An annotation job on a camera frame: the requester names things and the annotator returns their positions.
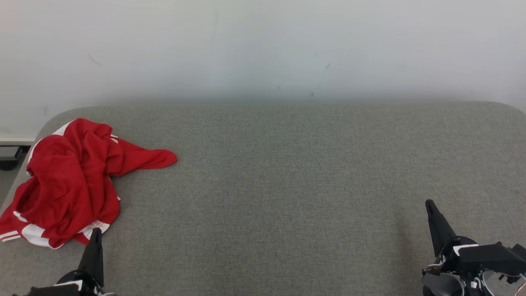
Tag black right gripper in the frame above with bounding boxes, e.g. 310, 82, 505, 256
423, 199, 526, 296

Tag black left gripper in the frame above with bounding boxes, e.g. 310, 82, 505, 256
12, 228, 120, 296

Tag red shirt with white sleeves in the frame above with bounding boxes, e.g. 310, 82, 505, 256
0, 156, 122, 250

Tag black furniture foot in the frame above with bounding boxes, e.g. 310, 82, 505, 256
0, 146, 31, 171

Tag white skirting board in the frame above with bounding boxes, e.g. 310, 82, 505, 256
0, 136, 37, 146

